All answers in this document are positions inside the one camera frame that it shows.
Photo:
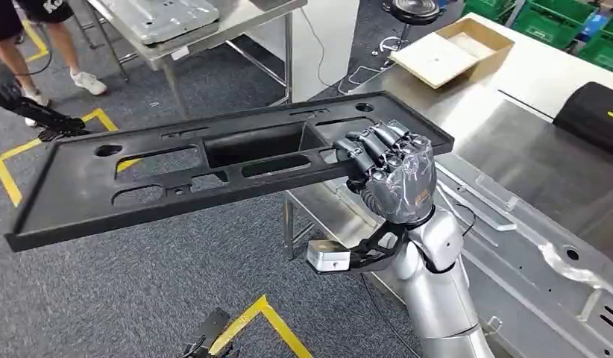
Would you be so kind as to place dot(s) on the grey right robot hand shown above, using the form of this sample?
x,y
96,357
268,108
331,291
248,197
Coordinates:
x,y
405,183

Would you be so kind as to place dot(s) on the dark left robot hand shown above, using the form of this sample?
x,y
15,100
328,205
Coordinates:
x,y
64,129

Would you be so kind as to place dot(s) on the black plastic panel with cutouts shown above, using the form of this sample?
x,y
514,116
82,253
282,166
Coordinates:
x,y
64,207

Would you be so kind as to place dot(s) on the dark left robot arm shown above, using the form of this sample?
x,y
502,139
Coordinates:
x,y
25,108

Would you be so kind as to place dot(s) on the person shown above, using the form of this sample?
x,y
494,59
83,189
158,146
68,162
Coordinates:
x,y
59,44

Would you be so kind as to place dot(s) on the open cardboard box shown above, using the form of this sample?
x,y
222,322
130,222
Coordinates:
x,y
435,59

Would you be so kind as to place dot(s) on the stamped sheet metal part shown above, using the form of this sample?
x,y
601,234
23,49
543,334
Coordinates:
x,y
514,276

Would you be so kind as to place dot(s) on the grey sheet metal part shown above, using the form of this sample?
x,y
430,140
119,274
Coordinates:
x,y
158,19

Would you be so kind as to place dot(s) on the black round stool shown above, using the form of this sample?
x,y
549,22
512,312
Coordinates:
x,y
415,10

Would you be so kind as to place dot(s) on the green plastic crate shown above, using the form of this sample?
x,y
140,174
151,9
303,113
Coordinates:
x,y
605,52
548,22
484,9

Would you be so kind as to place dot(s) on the black padded object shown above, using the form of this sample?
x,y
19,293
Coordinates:
x,y
593,118

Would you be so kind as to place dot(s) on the blue plastic object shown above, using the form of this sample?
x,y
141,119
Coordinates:
x,y
594,25

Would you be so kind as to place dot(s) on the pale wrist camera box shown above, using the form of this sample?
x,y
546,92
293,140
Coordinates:
x,y
328,257

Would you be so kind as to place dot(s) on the steel frame table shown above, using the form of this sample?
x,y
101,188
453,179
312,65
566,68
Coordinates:
x,y
237,19

